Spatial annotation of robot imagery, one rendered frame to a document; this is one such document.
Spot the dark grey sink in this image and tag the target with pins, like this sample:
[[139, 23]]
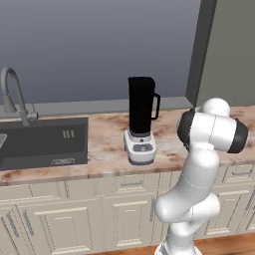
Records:
[[40, 146]]

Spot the cream cupboard door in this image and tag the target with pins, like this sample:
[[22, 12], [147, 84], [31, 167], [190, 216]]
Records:
[[229, 212], [249, 215], [6, 232], [129, 220], [63, 225]]

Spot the black and white blender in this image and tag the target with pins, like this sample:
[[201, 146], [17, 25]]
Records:
[[141, 106]]

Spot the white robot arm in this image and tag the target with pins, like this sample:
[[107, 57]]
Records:
[[199, 172]]

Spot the grey framed window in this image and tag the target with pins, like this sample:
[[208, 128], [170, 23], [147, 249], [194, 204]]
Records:
[[99, 43]]

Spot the cream drawer front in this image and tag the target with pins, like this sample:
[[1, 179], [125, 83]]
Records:
[[131, 184], [237, 173]]

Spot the grey curved tap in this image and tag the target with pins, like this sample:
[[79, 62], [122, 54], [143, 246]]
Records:
[[13, 99]]

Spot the cream cupboard front panel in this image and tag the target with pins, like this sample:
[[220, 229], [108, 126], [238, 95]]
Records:
[[30, 193], [83, 188]]

